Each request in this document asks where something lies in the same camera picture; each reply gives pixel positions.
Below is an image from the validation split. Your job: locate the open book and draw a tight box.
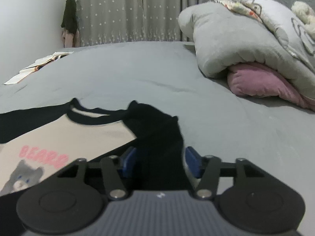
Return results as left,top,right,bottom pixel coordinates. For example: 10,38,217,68
3,51,75,86

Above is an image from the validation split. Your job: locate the white plush toy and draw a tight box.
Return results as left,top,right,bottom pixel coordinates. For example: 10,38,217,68
291,1,315,34

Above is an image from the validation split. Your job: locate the grey and pink folded duvet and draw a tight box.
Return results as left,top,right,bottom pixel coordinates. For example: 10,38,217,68
178,1,315,112

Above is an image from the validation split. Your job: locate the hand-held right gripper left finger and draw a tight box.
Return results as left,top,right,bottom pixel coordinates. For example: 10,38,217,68
56,147,136,200

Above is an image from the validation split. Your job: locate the dark hanging garment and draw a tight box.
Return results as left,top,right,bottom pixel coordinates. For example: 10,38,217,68
60,0,79,35

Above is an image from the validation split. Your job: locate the grey star-print curtain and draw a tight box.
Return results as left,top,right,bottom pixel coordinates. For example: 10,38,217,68
73,0,222,48

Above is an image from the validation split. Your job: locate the grey cartoon-print pillow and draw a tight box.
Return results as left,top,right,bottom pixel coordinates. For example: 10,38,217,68
225,0,315,75

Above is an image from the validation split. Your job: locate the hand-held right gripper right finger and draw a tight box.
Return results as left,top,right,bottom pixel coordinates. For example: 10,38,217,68
184,146,263,200

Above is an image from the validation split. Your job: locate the cream shirt with black sleeves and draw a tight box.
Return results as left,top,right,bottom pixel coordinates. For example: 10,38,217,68
0,98,204,236

